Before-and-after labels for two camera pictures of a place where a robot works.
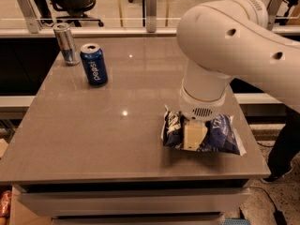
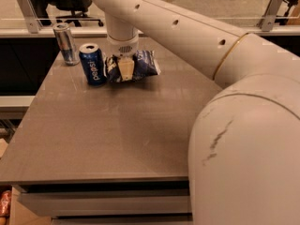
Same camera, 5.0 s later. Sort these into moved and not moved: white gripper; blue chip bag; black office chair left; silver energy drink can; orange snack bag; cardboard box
Moved: white gripper; blue chip bag
Not moved: orange snack bag; black office chair left; cardboard box; silver energy drink can
